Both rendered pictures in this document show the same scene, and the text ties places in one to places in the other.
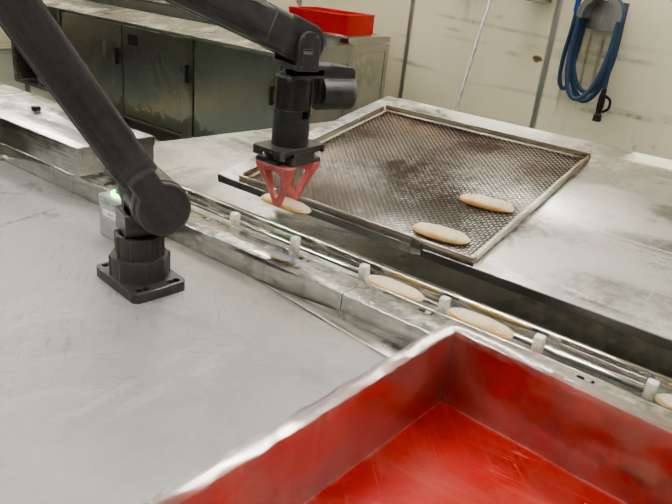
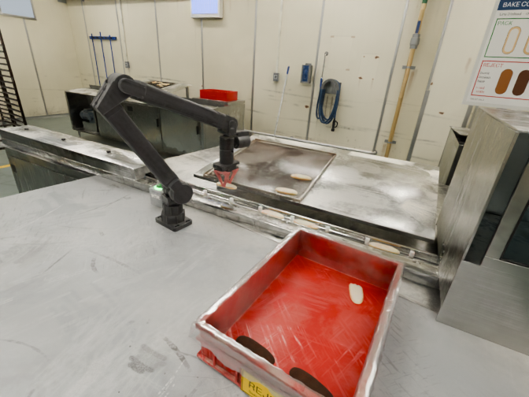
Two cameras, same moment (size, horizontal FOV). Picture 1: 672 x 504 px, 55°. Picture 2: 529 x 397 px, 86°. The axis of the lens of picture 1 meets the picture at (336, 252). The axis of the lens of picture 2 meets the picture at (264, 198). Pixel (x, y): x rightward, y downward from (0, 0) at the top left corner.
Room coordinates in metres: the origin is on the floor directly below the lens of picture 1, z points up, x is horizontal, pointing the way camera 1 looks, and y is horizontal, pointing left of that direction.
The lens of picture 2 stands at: (-0.12, 0.09, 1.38)
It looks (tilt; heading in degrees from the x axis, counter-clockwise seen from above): 25 degrees down; 351
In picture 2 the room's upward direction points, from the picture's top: 4 degrees clockwise
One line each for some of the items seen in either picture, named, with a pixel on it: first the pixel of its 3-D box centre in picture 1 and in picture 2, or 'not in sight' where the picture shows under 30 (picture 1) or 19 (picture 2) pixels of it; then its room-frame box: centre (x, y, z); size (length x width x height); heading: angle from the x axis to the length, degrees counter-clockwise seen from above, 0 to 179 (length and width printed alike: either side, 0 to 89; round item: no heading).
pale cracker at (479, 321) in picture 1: (479, 321); (305, 223); (0.79, -0.21, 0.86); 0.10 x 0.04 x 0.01; 55
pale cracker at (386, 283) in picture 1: (394, 286); (272, 213); (0.87, -0.09, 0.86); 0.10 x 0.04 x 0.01; 55
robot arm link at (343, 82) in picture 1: (316, 70); (234, 133); (1.02, 0.06, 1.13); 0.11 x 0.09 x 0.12; 124
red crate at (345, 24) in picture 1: (331, 20); (219, 94); (4.81, 0.20, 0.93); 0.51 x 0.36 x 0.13; 59
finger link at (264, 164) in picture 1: (284, 176); (225, 175); (0.99, 0.09, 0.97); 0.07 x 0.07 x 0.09; 55
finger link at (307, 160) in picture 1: (289, 175); (227, 174); (1.00, 0.09, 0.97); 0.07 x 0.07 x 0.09; 55
